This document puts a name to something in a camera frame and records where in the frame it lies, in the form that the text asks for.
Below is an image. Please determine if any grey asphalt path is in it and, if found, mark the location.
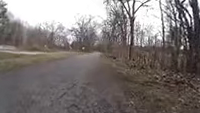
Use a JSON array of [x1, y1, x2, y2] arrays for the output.
[[0, 45, 129, 113]]

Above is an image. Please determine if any row of trees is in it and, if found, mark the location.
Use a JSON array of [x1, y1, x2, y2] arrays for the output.
[[0, 0, 200, 78]]

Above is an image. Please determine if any grass verge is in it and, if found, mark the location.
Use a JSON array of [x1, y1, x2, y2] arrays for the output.
[[99, 54, 200, 113]]

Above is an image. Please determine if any grass strip with leaves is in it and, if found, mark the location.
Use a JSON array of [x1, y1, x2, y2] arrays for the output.
[[0, 46, 81, 79]]

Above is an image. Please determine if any pale vehicle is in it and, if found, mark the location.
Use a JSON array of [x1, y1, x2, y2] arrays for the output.
[[0, 44, 17, 52]]

